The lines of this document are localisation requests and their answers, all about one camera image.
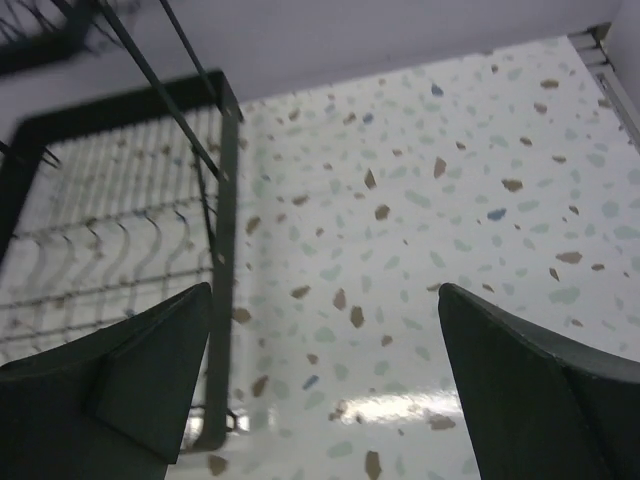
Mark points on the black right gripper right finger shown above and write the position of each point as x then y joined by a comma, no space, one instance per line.
537,404

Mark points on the aluminium corner rail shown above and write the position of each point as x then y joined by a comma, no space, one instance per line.
590,46

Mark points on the black wire dish rack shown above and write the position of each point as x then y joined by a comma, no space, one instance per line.
113,205

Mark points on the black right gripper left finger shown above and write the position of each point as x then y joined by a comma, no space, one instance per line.
110,405

